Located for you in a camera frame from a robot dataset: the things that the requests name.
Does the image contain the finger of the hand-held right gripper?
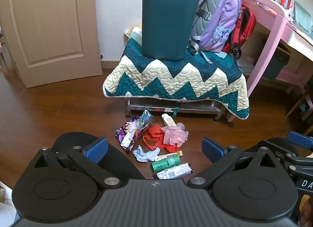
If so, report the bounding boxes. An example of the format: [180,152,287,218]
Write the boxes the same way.
[276,152,313,177]
[287,131,313,150]

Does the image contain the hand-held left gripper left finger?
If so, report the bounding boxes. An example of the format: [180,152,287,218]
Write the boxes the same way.
[32,137,124,189]

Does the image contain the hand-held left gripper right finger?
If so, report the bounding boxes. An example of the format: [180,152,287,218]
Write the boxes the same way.
[187,137,289,189]

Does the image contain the purple snack wrapper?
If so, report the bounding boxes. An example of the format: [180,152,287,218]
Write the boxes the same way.
[115,116,147,151]

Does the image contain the yellow stick packet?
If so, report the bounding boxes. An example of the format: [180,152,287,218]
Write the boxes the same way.
[154,151,184,162]

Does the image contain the green cylindrical tube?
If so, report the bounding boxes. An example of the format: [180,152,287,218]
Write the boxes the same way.
[150,155,181,172]

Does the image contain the white yellow plastic bottle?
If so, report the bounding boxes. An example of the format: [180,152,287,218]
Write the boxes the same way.
[161,114,177,128]

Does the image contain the silver blue plastic wrapper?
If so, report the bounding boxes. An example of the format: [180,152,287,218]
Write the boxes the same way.
[133,110,154,132]

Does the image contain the teal plastic trash bin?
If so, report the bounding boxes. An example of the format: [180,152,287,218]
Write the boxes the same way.
[142,0,200,61]

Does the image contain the brown wooden chair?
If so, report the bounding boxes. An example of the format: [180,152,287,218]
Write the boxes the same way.
[285,77,313,134]

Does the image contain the pink crumpled cloth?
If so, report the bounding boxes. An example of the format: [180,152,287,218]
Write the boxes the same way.
[161,122,189,148]

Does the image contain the dark biscuit packet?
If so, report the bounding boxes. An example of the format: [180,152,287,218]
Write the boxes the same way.
[153,163,195,180]

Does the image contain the crumpled blue white paper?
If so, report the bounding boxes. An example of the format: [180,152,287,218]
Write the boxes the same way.
[132,145,160,162]

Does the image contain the red mesh bag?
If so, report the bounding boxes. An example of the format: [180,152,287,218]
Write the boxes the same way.
[142,125,180,153]

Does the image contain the dark teal storage box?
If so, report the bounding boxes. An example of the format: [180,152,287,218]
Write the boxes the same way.
[263,37,291,81]

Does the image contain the teal cream zigzag quilt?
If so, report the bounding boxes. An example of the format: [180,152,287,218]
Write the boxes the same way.
[103,26,250,120]

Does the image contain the pink wooden desk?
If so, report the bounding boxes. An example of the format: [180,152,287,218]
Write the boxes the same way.
[226,0,313,123]

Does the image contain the yellow patterned cushion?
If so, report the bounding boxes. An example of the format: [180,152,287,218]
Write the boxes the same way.
[123,26,138,41]

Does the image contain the grey teal desk box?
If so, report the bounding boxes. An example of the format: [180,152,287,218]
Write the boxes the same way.
[292,1,313,33]

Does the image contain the red black backpack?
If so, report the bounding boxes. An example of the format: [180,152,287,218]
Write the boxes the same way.
[221,3,257,57]

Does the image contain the purple grey backpack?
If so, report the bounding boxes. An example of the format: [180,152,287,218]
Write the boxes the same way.
[187,0,242,64]

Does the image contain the beige wooden door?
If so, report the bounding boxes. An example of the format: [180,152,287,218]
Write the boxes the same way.
[0,0,103,88]

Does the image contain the metal stool frame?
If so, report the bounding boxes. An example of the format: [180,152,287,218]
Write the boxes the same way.
[125,97,227,122]

